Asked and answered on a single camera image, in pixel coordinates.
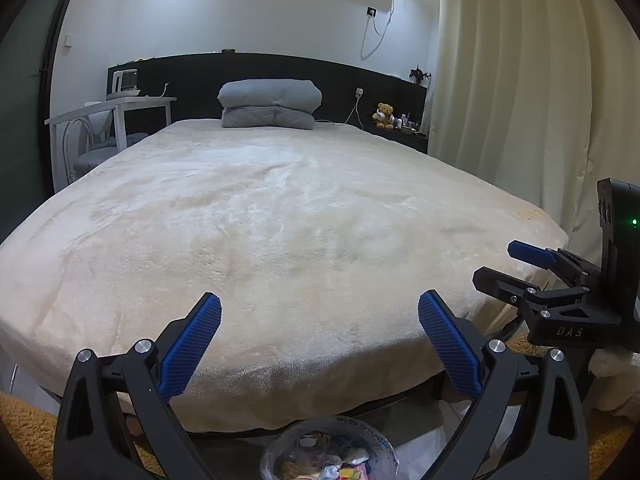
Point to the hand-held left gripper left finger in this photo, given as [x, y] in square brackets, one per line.
[192, 345]

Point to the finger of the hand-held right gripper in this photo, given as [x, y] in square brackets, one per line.
[500, 287]
[532, 252]

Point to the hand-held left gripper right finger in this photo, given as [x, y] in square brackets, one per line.
[450, 345]

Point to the bin with clear plastic liner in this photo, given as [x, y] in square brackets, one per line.
[370, 440]

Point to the bed with beige blanket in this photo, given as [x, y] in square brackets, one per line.
[250, 235]

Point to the cream curtain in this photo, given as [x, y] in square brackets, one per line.
[525, 110]

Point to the cluster of small bottles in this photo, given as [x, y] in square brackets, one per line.
[409, 125]

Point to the brown fluffy rug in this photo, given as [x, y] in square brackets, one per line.
[25, 425]

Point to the brown teddy bear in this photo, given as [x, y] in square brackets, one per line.
[384, 115]

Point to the dark potted plant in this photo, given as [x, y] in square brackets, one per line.
[419, 75]

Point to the grey quilted pillow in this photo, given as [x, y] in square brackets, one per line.
[260, 121]

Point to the white desk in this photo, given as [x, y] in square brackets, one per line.
[135, 101]

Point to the folded grey quilt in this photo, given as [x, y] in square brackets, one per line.
[270, 92]

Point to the black headboard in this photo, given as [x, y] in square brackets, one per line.
[195, 80]

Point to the white electric kettle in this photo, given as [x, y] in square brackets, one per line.
[124, 82]

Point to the dark frosted glass door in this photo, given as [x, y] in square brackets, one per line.
[25, 110]

